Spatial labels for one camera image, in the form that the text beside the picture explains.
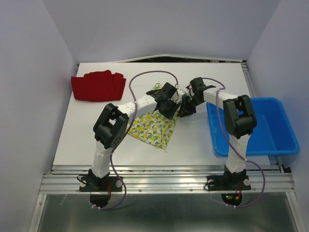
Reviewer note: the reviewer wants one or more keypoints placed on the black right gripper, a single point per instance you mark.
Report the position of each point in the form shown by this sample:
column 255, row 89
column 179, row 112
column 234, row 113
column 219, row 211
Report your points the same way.
column 185, row 109

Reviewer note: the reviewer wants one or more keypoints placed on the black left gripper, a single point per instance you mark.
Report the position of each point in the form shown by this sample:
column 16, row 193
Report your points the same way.
column 170, row 114

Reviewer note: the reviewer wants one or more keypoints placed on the lemon print skirt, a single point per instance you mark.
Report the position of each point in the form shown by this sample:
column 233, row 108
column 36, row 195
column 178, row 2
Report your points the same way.
column 152, row 128

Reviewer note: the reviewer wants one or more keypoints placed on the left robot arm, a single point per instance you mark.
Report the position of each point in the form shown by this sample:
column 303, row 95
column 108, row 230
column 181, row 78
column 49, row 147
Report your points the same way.
column 112, row 124

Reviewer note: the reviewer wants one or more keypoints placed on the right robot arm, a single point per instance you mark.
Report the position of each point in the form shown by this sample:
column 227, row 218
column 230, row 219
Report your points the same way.
column 239, row 123

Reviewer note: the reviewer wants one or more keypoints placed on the red folded skirt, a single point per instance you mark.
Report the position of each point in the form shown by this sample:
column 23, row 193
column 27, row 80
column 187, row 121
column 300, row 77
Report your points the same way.
column 102, row 86

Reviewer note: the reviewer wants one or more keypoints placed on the blue plastic bin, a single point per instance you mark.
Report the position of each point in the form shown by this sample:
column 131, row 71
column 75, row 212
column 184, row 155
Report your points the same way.
column 273, row 135

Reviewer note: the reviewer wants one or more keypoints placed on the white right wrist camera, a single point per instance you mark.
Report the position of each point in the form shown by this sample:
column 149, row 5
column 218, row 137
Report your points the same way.
column 189, row 92

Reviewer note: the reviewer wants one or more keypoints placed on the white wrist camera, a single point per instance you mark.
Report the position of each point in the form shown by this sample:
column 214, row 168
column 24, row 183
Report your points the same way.
column 178, row 95
column 189, row 92

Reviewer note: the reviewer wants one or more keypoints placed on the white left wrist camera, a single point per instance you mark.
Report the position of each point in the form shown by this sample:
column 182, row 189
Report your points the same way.
column 178, row 95

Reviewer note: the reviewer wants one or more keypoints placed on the aluminium right side rail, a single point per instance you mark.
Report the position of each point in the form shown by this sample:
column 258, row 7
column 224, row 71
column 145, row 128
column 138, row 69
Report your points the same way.
column 248, row 79

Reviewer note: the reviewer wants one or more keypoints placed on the aluminium front rail frame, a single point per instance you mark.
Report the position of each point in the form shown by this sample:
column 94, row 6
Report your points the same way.
column 166, row 179

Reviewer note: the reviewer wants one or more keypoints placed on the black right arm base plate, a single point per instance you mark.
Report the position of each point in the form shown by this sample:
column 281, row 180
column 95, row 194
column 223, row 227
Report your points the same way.
column 227, row 184

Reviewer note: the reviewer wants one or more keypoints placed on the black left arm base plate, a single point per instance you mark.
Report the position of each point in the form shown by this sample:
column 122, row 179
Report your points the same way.
column 88, row 184

